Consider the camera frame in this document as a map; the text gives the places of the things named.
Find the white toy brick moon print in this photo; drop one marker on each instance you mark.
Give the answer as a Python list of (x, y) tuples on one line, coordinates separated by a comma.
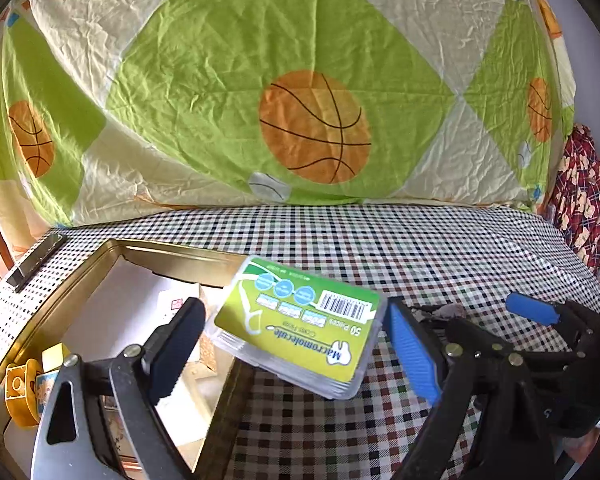
[(46, 389)]

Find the black remote control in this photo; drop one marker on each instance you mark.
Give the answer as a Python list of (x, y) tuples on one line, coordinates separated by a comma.
[(35, 262)]

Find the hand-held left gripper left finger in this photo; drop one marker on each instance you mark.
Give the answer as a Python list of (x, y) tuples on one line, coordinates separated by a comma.
[(177, 350)]

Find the yellow toy brick with face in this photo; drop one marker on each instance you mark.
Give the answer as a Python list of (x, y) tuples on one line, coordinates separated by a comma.
[(20, 390)]

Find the clear plastic floss pick box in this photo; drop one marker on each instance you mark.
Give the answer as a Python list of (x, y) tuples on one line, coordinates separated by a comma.
[(300, 330)]

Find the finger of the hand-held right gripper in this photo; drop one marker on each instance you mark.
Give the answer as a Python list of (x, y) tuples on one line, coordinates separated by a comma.
[(472, 332), (530, 307)]

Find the basketball print bed sheet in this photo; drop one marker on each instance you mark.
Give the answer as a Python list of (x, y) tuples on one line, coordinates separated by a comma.
[(230, 85)]

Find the gold metal tin box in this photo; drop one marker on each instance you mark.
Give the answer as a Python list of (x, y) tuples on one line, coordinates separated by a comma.
[(130, 270)]

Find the white card box red label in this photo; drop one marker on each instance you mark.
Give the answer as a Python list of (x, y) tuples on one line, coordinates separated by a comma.
[(175, 302)]

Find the small yellow toy block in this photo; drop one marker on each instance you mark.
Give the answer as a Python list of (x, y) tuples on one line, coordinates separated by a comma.
[(55, 359)]

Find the red plaid bear print cloth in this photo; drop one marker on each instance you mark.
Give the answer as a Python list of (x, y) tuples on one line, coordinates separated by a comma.
[(587, 195)]

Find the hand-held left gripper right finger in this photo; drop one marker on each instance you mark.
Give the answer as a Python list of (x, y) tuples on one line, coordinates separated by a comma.
[(410, 355)]

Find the checkered tablecloth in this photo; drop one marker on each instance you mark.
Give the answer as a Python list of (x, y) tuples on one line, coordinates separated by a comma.
[(390, 250)]

